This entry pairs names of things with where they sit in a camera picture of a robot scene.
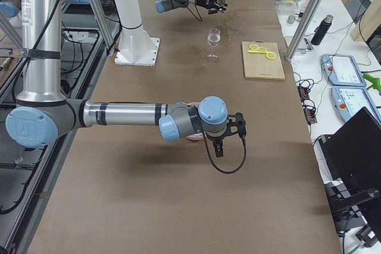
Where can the black laptop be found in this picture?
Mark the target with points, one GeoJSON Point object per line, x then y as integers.
{"type": "Point", "coordinates": [352, 154]}

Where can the yellow plastic knife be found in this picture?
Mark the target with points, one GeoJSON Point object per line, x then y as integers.
{"type": "Point", "coordinates": [259, 51]}

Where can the clear wine glass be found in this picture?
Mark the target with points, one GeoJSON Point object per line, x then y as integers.
{"type": "Point", "coordinates": [213, 41]}

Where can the upper teach pendant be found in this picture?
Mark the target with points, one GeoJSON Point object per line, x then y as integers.
{"type": "Point", "coordinates": [342, 70]}

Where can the steel jigger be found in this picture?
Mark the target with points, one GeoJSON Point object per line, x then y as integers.
{"type": "Point", "coordinates": [221, 8]}

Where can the bamboo cutting board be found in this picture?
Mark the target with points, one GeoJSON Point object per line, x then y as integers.
{"type": "Point", "coordinates": [257, 66]}

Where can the pink bowl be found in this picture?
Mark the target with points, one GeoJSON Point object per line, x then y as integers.
{"type": "Point", "coordinates": [196, 136]}

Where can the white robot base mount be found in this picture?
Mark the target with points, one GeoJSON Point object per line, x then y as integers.
{"type": "Point", "coordinates": [135, 46]}

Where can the grey digital scale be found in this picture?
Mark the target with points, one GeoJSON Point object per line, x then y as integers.
{"type": "Point", "coordinates": [304, 46]}

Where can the small steel cup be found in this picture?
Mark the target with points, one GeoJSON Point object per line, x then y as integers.
{"type": "Point", "coordinates": [291, 19]}

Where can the teach pendant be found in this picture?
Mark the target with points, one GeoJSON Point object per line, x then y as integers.
{"type": "Point", "coordinates": [342, 70]}
{"type": "Point", "coordinates": [348, 100]}

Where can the black water bottle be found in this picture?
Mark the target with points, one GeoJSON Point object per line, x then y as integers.
{"type": "Point", "coordinates": [321, 30]}

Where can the aluminium frame post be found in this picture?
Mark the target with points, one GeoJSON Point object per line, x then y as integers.
{"type": "Point", "coordinates": [301, 29]}

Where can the green handled grabber tool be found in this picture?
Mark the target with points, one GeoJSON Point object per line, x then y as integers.
{"type": "Point", "coordinates": [375, 82]}

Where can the lemon slice far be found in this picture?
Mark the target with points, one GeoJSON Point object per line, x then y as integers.
{"type": "Point", "coordinates": [254, 47]}

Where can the lower teach pendant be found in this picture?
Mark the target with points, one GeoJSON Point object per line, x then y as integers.
{"type": "Point", "coordinates": [348, 100]}

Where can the lemon slice near edge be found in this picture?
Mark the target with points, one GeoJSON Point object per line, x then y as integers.
{"type": "Point", "coordinates": [270, 55]}

